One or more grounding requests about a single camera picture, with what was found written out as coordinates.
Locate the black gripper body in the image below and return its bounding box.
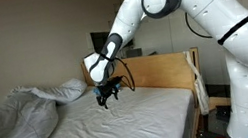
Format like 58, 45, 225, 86
94, 76, 124, 101

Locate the mattress with white sheet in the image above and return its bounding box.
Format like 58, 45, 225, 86
0, 69, 201, 138

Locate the black monitor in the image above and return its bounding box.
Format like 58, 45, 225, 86
90, 25, 135, 56

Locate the white tote bag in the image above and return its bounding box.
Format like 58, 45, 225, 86
183, 48, 213, 118

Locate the black floor box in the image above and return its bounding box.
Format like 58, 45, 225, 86
214, 103, 234, 124

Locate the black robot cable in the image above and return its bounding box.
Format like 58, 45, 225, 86
108, 8, 220, 95

